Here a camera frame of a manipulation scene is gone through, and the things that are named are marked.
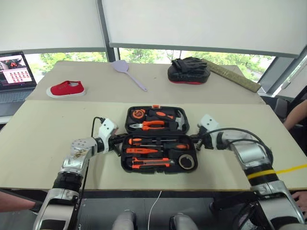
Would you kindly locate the black red boxing pad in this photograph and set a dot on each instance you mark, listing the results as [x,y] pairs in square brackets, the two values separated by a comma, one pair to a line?
[187,75]

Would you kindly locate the red slip-on shoe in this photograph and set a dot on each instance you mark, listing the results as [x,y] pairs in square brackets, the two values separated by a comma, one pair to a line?
[63,89]

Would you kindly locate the lilac fly swatter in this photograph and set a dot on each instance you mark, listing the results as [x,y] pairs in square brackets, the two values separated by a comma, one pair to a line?
[120,66]

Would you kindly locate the black office chair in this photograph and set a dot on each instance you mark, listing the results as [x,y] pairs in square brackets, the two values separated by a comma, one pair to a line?
[280,107]

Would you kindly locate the wide white roller blind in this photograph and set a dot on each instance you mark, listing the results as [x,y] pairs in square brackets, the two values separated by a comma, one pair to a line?
[204,24]

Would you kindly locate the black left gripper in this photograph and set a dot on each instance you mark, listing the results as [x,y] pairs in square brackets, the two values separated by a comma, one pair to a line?
[114,144]

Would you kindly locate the open laptop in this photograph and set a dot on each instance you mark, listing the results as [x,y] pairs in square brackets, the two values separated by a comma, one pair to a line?
[14,72]

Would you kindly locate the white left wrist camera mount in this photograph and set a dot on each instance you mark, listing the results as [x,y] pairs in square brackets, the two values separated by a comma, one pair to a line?
[108,127]

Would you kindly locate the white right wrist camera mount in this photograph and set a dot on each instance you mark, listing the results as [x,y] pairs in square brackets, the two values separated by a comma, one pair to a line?
[211,122]

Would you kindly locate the orange voltage tester pen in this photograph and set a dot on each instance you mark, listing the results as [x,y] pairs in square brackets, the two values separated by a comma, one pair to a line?
[139,150]

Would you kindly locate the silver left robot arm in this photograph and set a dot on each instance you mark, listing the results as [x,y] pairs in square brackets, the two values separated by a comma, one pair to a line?
[79,146]

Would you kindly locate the black tool case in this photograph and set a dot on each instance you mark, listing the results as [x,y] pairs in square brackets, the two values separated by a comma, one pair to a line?
[158,153]

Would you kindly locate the long brown textured board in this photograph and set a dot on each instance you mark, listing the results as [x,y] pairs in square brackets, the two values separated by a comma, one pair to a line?
[235,77]

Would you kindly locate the orange black tape measure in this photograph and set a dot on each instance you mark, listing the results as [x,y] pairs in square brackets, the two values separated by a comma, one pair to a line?
[138,113]

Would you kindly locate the person's bare leg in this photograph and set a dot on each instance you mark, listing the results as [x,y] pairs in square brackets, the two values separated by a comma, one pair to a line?
[14,202]

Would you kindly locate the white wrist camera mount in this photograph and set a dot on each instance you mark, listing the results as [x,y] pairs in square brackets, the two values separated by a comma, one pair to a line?
[108,127]
[211,122]

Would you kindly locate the orange black utility knife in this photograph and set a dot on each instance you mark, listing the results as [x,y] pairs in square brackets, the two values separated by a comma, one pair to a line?
[148,163]

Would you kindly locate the narrow white roller blind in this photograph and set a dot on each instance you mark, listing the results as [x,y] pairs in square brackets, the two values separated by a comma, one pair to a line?
[48,24]

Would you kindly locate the grey window mullion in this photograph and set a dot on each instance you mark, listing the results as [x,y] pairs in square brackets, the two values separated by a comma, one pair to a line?
[109,36]

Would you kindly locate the grey slanted window frame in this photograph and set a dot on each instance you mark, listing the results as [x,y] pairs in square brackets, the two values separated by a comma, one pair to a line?
[275,76]

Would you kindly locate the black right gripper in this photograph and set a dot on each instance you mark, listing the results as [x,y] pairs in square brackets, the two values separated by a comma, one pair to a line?
[205,141]

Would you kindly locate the bystander's hand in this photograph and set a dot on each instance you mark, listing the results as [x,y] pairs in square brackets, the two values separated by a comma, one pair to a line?
[301,201]

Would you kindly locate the seated person's bare forearm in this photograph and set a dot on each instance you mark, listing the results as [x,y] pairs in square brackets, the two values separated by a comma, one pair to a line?
[295,115]

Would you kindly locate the black electrical tape roll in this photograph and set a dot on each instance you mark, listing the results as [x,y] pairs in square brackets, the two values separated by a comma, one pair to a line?
[182,165]

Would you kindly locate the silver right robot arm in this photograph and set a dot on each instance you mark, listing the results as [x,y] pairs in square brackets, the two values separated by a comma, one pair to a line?
[251,153]

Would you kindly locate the grey rounded shape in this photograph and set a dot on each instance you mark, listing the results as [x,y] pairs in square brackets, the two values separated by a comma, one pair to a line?
[182,221]
[124,220]

